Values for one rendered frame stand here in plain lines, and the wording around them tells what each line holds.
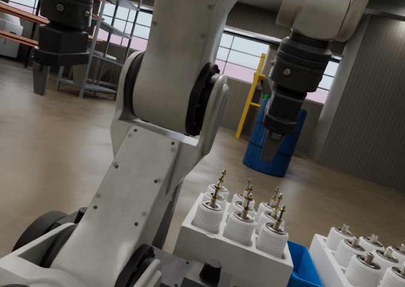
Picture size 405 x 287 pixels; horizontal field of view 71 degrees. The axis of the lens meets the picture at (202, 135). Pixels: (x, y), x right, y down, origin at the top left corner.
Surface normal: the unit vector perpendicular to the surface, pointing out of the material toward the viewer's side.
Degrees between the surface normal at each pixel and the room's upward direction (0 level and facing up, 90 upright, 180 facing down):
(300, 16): 111
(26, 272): 0
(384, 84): 90
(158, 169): 60
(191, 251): 90
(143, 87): 94
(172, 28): 100
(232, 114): 90
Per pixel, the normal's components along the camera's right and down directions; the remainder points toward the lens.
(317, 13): -0.29, 0.40
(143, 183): -0.04, -0.41
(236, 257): -0.17, 0.08
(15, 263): 0.29, -0.95
